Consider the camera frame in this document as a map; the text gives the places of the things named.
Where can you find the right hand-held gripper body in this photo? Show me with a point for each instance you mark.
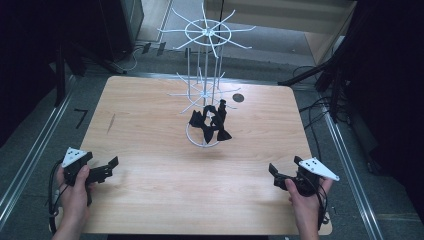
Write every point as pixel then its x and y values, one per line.
pixel 311 176

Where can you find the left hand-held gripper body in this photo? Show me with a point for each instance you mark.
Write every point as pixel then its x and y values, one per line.
pixel 75 163

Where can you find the person's right hand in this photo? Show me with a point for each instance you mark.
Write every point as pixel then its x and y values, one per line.
pixel 305 200

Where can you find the person's left hand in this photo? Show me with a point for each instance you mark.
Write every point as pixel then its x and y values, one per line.
pixel 75 193

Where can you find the black round table grommet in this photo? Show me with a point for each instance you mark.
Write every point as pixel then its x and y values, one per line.
pixel 238 97

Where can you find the black metal stand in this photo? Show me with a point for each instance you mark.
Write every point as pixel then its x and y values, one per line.
pixel 61 73
pixel 320 71

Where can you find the dark cabinet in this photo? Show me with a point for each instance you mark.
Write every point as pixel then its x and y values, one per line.
pixel 123 26

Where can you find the light wooden furniture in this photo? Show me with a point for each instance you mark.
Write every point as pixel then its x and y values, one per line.
pixel 283 13

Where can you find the metal floor rail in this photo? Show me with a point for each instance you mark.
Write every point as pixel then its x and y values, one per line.
pixel 350 173
pixel 33 146

